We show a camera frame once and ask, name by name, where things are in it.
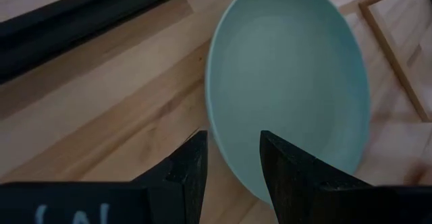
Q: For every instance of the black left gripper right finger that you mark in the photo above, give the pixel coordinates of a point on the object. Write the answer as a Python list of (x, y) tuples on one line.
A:
[(297, 190)]

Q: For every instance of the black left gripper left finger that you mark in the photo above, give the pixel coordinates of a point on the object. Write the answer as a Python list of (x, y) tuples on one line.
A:
[(182, 190)]

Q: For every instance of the pale mint green plate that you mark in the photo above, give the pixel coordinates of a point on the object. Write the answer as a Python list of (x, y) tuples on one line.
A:
[(287, 82)]

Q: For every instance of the wooden slatted shelf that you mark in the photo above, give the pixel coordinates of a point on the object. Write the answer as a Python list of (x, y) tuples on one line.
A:
[(389, 53)]

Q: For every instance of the black table edge rail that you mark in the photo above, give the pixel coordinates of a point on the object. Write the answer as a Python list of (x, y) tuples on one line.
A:
[(67, 25)]

